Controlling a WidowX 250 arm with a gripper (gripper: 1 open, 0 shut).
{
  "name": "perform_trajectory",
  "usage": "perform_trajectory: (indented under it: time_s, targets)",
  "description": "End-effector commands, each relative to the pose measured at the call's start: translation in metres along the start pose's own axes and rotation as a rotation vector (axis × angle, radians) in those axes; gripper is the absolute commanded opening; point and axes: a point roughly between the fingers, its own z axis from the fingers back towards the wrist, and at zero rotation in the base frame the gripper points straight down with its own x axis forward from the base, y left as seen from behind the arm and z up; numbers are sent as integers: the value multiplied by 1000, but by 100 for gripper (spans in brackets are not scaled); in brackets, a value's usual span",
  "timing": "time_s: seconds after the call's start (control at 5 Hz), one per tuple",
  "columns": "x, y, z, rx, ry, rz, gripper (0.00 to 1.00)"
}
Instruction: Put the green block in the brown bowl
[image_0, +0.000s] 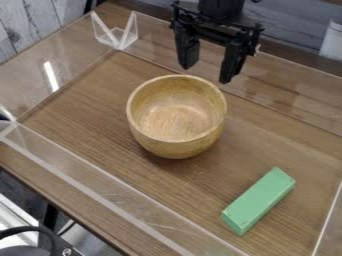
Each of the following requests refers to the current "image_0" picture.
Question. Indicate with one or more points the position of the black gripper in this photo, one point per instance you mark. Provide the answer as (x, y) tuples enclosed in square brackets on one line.
[(217, 21)]

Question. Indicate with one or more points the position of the green rectangular block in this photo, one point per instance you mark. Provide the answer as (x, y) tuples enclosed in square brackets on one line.
[(242, 214)]

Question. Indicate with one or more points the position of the brown wooden bowl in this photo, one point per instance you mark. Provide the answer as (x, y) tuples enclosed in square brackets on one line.
[(176, 113)]

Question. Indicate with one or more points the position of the clear acrylic tray walls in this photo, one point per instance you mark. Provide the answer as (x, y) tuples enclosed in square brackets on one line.
[(67, 144)]

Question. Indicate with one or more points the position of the white cylindrical container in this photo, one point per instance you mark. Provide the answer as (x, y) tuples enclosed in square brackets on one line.
[(332, 44)]

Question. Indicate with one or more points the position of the black table leg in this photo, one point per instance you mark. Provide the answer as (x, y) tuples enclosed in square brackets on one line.
[(51, 215)]

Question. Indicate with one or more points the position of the black metal bracket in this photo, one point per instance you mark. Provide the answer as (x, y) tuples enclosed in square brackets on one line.
[(55, 245)]

